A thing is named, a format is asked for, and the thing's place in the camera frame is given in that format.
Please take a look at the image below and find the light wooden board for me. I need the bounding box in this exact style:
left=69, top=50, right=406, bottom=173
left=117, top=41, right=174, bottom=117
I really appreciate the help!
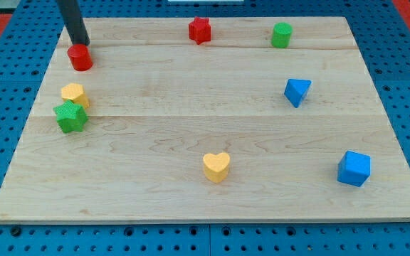
left=0, top=16, right=410, bottom=225

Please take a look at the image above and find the yellow heart block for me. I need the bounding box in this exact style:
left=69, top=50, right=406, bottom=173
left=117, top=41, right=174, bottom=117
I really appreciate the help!
left=202, top=152, right=231, bottom=183

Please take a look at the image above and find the red star block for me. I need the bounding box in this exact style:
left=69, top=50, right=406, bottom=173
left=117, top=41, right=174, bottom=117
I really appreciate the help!
left=188, top=16, right=211, bottom=45

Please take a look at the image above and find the yellow hexagon block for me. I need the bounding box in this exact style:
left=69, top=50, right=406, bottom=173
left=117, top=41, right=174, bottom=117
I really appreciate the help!
left=61, top=83, right=90, bottom=109

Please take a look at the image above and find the red cylinder block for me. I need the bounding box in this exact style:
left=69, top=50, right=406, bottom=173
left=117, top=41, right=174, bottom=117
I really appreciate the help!
left=67, top=44, right=93, bottom=71

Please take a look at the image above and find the blue cube block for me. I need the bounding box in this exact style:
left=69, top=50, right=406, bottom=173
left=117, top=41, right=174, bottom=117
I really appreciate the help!
left=337, top=151, right=371, bottom=187

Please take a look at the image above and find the green star block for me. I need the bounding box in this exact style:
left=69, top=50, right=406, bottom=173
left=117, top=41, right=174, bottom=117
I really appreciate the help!
left=53, top=100, right=88, bottom=133

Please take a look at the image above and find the blue triangular prism block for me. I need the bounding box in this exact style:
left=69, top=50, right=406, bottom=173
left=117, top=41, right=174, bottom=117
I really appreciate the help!
left=284, top=79, right=312, bottom=108

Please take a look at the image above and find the green cylinder block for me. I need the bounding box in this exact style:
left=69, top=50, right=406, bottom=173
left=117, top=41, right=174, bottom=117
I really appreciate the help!
left=271, top=22, right=293, bottom=48

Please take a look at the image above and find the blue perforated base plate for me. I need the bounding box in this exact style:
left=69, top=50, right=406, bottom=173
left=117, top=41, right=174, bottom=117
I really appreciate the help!
left=0, top=0, right=410, bottom=255

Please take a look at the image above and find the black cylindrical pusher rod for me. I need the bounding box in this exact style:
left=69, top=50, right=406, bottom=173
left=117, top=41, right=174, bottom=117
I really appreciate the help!
left=56, top=0, right=90, bottom=46

